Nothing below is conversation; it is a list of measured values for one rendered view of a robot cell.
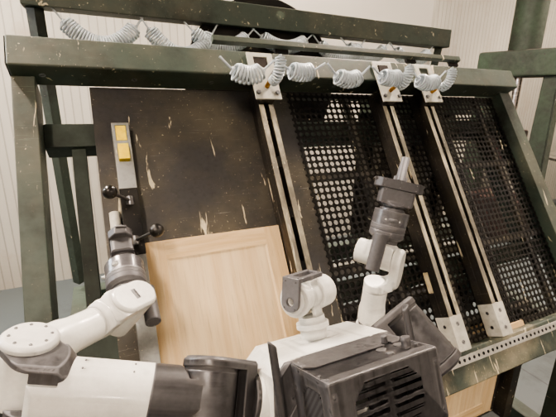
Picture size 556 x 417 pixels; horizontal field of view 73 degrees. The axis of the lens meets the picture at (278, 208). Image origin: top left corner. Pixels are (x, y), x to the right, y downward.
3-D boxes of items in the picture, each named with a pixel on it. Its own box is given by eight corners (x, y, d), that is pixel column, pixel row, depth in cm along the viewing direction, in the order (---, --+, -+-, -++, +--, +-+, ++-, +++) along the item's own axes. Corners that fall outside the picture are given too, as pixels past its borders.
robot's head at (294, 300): (327, 311, 73) (328, 273, 73) (303, 323, 66) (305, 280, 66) (299, 304, 77) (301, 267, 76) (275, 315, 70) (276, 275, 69)
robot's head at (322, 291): (341, 316, 75) (333, 272, 76) (314, 331, 67) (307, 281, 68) (313, 316, 79) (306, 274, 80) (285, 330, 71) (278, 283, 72)
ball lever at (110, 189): (127, 208, 110) (99, 198, 97) (125, 197, 111) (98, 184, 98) (138, 206, 110) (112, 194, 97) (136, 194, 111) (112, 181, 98)
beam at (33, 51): (13, 85, 112) (3, 64, 103) (11, 56, 114) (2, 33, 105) (500, 98, 203) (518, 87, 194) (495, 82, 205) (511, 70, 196)
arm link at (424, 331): (433, 355, 86) (462, 344, 74) (405, 380, 83) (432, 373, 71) (397, 313, 90) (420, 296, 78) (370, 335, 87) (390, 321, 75)
